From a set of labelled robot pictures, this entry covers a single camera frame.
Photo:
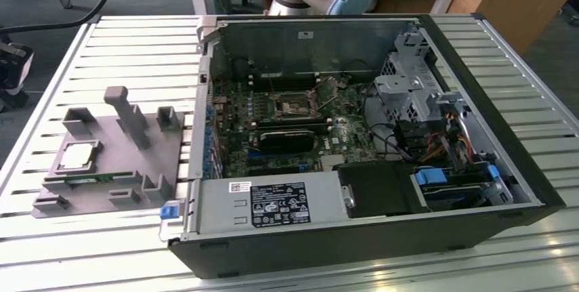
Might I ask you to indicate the blue case latch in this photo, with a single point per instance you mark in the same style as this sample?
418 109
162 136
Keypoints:
168 212

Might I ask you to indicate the hard disk in blue carrier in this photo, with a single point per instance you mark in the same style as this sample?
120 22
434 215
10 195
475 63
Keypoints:
430 177

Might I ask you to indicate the silver CPU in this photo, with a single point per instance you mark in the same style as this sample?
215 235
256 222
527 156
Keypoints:
76 156

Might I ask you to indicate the metal drive cage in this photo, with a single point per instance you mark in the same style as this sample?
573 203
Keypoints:
407 85

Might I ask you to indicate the grey power supply unit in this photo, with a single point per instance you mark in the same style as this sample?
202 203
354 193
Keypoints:
216 210

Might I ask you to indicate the wooden cabinet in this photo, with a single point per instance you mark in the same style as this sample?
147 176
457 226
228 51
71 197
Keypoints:
521 0

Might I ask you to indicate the black open PC case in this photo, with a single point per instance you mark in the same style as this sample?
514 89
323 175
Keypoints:
316 254

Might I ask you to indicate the black graphics card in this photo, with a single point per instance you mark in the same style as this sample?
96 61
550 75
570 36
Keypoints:
284 141

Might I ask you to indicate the silver chipset heatsink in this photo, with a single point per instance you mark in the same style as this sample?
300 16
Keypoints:
332 163

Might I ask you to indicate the green RAM stick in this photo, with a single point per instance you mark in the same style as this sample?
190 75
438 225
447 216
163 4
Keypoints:
106 177

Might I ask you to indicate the green motherboard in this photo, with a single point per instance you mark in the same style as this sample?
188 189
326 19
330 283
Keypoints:
348 132

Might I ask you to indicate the thin metal locking lever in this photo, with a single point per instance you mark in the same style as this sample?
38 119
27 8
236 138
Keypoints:
271 83

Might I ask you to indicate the black plastic shroud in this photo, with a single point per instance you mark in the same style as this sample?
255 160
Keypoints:
385 187

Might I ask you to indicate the grey parts rack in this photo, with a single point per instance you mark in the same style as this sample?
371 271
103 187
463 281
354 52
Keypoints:
118 166

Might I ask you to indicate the CPU socket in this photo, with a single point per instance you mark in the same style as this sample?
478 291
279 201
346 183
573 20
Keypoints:
294 104

